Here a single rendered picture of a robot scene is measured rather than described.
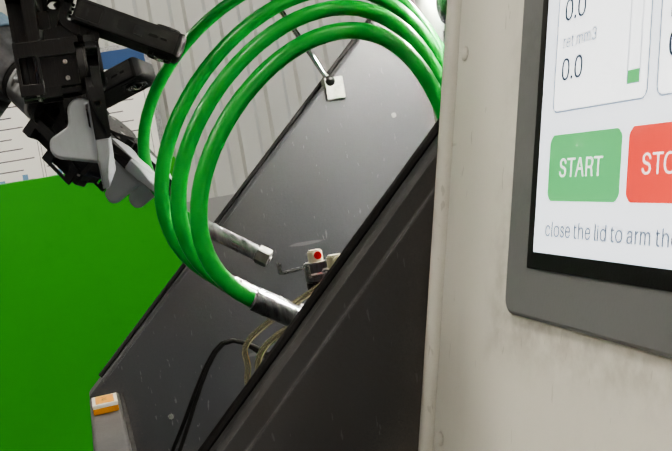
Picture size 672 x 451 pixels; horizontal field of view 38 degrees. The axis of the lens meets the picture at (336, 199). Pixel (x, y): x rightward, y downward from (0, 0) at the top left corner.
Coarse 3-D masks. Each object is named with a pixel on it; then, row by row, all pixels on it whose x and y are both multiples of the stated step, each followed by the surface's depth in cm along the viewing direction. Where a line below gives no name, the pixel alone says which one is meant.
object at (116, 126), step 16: (32, 112) 116; (48, 112) 117; (64, 112) 115; (32, 128) 117; (48, 128) 116; (64, 128) 113; (112, 128) 112; (128, 128) 118; (48, 144) 118; (128, 144) 115; (48, 160) 113; (64, 160) 114; (64, 176) 112; (80, 176) 112; (96, 176) 115
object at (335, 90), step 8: (296, 32) 133; (312, 56) 134; (320, 64) 134; (320, 72) 134; (328, 80) 134; (336, 80) 134; (328, 88) 134; (336, 88) 134; (344, 88) 135; (328, 96) 134; (336, 96) 134; (344, 96) 135
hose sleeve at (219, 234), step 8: (208, 224) 110; (216, 224) 111; (216, 232) 110; (224, 232) 110; (232, 232) 111; (216, 240) 111; (224, 240) 110; (232, 240) 110; (240, 240) 110; (248, 240) 111; (232, 248) 110; (240, 248) 110; (248, 248) 110; (256, 248) 110; (248, 256) 110
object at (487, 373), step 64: (448, 0) 67; (512, 0) 57; (448, 64) 67; (512, 64) 57; (448, 128) 67; (512, 128) 56; (448, 192) 67; (448, 256) 64; (448, 320) 64; (512, 320) 54; (448, 384) 63; (512, 384) 54; (576, 384) 47; (640, 384) 42; (448, 448) 62; (512, 448) 53; (576, 448) 47; (640, 448) 42
